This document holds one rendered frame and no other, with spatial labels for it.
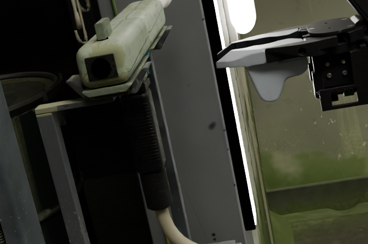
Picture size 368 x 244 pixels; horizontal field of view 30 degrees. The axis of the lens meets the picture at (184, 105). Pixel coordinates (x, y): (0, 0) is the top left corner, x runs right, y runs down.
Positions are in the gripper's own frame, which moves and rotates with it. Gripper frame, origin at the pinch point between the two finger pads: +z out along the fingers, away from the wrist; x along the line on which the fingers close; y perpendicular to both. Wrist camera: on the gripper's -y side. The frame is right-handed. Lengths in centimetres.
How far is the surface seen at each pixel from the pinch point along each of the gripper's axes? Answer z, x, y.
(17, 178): 26.2, -0.8, 10.0
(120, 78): 9.3, -12.4, -1.8
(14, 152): 26.2, 0.4, 7.3
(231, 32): 5, 114, 18
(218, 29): 3.7, 47.6, 5.5
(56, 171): 17.9, -10.7, 6.5
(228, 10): 5, 114, 12
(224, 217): 9, 47, 41
